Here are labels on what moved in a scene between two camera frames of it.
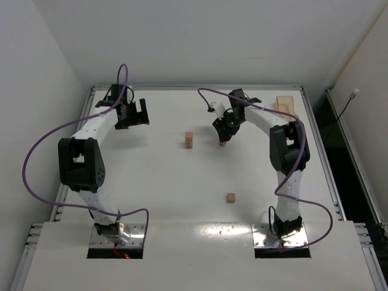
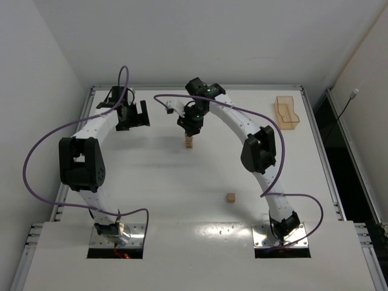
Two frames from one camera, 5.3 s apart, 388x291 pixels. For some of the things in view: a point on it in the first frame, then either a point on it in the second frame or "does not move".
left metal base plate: x=136 y=231 does not move
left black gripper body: x=133 y=116 does not move
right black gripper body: x=224 y=131 to x=191 y=126
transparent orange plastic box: x=285 y=103 does not move
